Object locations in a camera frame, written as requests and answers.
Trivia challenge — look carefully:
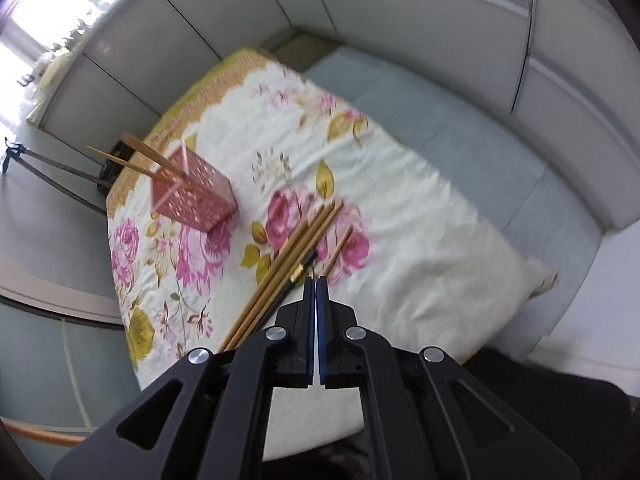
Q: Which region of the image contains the black chopstick gold band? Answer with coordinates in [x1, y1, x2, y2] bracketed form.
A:
[241, 248, 317, 341]

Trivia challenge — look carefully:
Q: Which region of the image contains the white paper sheet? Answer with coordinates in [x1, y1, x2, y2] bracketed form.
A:
[262, 386, 363, 460]

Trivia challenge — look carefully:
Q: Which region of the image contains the pink perforated utensil holder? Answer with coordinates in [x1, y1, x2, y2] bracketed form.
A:
[151, 143, 238, 233]

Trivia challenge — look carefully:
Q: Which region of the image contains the short wooden chopstick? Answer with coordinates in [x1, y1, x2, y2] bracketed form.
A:
[321, 226, 354, 282]

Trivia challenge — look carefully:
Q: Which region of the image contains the floral white tablecloth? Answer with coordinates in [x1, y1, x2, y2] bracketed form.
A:
[106, 50, 556, 386]

